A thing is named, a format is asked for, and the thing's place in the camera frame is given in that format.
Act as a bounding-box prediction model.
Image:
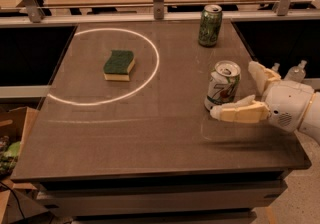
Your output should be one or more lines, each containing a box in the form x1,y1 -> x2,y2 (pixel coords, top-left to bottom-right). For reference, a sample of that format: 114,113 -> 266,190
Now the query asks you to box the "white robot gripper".
210,61 -> 315,132

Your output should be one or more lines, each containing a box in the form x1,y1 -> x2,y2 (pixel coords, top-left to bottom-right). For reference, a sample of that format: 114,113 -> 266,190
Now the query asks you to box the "white green 7up can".
204,60 -> 241,110

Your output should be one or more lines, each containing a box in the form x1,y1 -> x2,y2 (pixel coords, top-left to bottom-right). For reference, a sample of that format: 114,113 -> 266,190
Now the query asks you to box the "green soda can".
198,5 -> 222,47

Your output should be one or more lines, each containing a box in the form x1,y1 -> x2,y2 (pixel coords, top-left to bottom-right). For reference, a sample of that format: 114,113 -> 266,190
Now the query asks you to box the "green yellow sponge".
103,50 -> 135,81

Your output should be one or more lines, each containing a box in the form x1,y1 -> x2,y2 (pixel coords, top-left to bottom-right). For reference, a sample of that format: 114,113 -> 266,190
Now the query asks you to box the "clear plastic bottle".
271,63 -> 280,73
284,60 -> 307,82

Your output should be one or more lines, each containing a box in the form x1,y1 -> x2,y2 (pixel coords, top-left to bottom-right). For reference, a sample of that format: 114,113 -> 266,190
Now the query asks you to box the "grey drawer cabinet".
37,171 -> 287,217

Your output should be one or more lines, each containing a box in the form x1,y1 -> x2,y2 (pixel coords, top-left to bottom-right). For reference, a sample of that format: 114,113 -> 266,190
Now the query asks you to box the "cardboard box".
0,107 -> 38,191

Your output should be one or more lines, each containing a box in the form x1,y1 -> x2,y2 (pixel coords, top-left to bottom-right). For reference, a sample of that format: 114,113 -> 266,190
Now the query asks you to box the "green snack bag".
0,136 -> 21,176

